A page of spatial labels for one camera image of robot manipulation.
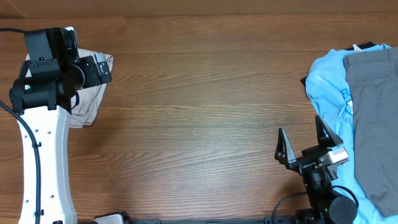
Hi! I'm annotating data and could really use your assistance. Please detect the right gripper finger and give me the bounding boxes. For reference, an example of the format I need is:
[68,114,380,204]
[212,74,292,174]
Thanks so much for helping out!
[274,128,297,166]
[315,115,343,148]

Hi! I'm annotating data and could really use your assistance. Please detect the beige shorts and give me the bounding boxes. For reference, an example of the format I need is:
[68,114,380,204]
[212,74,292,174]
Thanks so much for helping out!
[25,48,114,129]

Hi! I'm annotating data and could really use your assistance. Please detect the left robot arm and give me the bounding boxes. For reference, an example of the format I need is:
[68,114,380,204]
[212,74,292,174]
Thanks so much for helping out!
[8,27,112,223]

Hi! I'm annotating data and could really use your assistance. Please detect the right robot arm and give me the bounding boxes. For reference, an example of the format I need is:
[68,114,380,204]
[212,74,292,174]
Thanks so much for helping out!
[271,115,359,224]

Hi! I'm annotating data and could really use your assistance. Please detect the light blue t-shirt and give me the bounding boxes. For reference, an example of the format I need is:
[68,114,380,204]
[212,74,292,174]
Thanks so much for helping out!
[305,44,397,224]

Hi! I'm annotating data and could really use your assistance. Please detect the grey garment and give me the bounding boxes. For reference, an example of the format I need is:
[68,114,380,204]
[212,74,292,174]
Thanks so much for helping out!
[343,48,397,217]

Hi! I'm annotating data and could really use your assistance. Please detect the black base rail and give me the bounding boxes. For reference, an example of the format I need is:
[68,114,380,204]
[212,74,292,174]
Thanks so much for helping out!
[77,211,315,224]

